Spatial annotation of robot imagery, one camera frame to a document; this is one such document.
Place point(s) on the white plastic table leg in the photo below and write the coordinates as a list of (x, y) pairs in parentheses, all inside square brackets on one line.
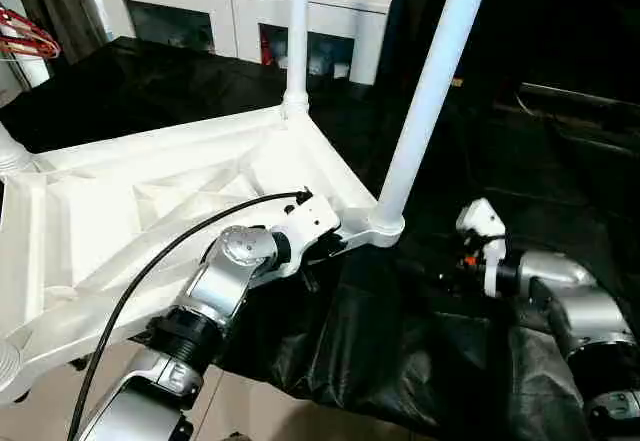
[(297, 36), (10, 153), (7, 363), (435, 86)]

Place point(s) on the white plastic table top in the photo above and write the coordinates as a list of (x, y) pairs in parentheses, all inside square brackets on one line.
[(100, 211)]

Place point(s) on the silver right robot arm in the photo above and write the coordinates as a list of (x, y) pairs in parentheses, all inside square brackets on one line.
[(585, 311)]

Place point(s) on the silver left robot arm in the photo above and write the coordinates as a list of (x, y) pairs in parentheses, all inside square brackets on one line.
[(220, 281)]

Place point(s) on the plain white cup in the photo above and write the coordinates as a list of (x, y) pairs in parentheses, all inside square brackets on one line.
[(340, 71)]

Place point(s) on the white patterned jug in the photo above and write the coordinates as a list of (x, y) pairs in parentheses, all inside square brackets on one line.
[(320, 62)]

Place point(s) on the small gold label plate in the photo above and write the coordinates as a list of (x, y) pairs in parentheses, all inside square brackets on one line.
[(457, 82)]

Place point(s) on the black flat monitor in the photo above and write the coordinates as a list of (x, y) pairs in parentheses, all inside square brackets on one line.
[(575, 101)]

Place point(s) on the red bottle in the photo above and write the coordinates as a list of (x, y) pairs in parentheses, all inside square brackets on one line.
[(267, 52)]

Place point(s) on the black work mat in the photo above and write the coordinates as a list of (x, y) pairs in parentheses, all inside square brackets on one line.
[(150, 91)]

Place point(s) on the black speaker cabinet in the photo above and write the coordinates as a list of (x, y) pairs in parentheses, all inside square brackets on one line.
[(500, 21)]

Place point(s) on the white plastic bin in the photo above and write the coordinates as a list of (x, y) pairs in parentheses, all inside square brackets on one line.
[(34, 73)]

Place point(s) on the grey curtain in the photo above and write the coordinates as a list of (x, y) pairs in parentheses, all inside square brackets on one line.
[(65, 11)]

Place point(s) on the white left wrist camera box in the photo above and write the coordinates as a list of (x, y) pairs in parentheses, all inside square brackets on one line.
[(310, 216)]

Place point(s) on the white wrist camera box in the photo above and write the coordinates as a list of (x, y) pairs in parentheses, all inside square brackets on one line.
[(310, 216), (480, 216)]

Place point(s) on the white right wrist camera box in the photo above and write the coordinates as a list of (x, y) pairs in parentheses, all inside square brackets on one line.
[(480, 216)]

